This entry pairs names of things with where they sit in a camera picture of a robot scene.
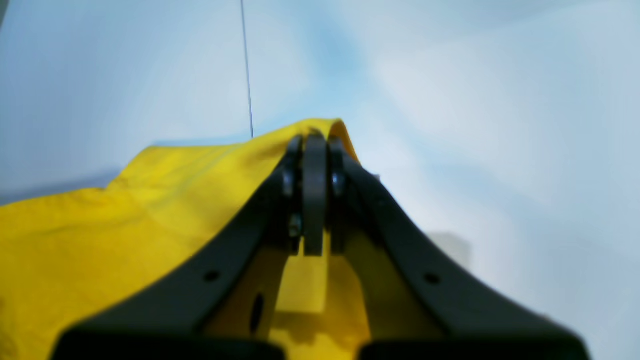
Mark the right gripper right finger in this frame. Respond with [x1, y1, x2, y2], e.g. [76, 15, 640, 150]
[328, 137, 590, 360]

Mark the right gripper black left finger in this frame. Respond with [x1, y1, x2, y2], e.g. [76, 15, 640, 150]
[52, 133, 329, 360]

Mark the orange t-shirt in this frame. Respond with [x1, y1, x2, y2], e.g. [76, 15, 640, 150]
[0, 118, 358, 360]

